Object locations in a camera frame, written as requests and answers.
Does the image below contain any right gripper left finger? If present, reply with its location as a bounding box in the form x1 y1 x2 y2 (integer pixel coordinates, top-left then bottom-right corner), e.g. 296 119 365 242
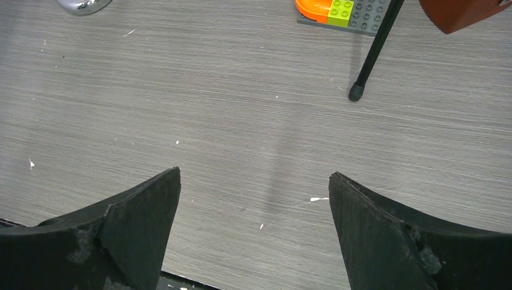
1 167 181 289

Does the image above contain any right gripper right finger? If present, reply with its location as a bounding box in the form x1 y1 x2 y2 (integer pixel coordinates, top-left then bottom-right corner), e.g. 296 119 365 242
328 172 511 289

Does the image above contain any chrome wine glass rack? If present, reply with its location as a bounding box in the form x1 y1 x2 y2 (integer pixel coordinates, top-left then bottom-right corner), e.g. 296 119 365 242
56 0 112 16

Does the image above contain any black music stand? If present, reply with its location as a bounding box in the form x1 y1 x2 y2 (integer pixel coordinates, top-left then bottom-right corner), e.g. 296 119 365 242
348 0 404 102

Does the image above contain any grey lego baseplate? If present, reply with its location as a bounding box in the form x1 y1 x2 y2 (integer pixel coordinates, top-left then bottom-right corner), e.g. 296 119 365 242
297 0 390 36

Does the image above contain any green lego brick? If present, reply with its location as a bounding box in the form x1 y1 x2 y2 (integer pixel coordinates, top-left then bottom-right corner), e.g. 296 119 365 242
327 0 354 28

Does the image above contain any brown wooden metronome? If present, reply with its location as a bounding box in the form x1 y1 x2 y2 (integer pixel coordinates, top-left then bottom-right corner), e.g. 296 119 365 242
419 0 511 34

